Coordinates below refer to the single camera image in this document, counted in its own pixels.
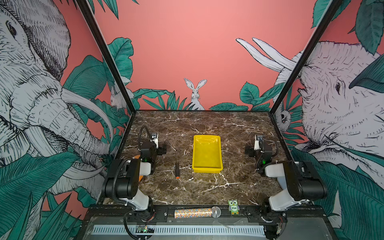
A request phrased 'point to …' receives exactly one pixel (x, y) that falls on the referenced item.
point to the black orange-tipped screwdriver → (177, 168)
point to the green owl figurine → (233, 207)
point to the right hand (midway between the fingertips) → (253, 141)
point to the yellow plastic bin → (207, 154)
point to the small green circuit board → (142, 228)
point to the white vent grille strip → (182, 230)
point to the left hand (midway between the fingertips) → (157, 138)
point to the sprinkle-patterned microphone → (214, 212)
